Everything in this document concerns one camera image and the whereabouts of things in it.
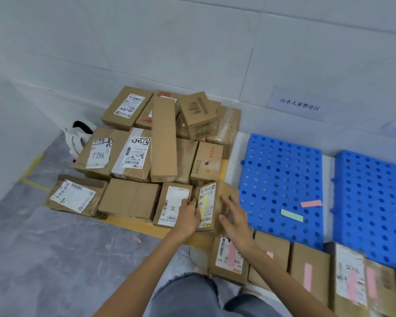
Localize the green sticky note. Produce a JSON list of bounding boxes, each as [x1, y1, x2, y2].
[[280, 209, 304, 223]]

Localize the person's right hand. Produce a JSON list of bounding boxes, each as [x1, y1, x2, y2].
[[219, 195, 257, 255]]

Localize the yellow-stickered cardboard parcel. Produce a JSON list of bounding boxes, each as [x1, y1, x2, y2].
[[194, 180, 240, 233]]

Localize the row of pink-stickered cardboard parcels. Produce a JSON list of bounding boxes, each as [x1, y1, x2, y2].
[[207, 230, 396, 317]]

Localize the person's right forearm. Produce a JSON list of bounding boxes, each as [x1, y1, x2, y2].
[[242, 247, 338, 317]]

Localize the blue perforated plastic pallet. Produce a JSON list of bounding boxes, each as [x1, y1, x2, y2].
[[331, 150, 396, 271], [238, 133, 325, 251]]

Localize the person's light shoe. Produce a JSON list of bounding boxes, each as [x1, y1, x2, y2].
[[188, 246, 216, 274]]

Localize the yellow floor tape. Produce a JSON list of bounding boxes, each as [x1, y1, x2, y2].
[[20, 152, 51, 192]]

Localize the person's left hand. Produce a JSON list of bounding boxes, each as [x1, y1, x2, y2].
[[170, 197, 202, 241]]

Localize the person's left forearm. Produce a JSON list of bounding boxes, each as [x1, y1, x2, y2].
[[94, 235, 185, 317]]

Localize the pile of labelled cardboard parcels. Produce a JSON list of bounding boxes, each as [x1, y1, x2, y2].
[[44, 86, 242, 228]]

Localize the person's blue denim shorts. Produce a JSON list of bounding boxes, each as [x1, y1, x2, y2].
[[149, 273, 282, 317]]

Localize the white bag with black handle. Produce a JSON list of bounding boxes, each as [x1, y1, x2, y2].
[[63, 120, 97, 162]]

